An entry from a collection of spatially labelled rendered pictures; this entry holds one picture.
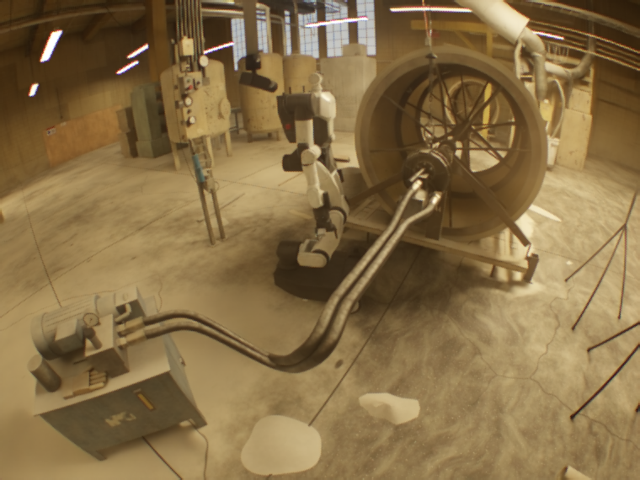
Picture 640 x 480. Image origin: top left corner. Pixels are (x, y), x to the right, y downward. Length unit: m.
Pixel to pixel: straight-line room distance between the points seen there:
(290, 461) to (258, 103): 6.97
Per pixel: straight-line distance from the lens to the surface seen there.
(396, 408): 1.57
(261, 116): 7.36
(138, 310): 1.35
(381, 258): 1.00
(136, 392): 1.32
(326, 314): 0.80
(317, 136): 1.65
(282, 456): 1.48
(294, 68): 8.35
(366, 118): 2.63
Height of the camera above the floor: 1.42
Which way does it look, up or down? 31 degrees down
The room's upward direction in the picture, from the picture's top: 3 degrees counter-clockwise
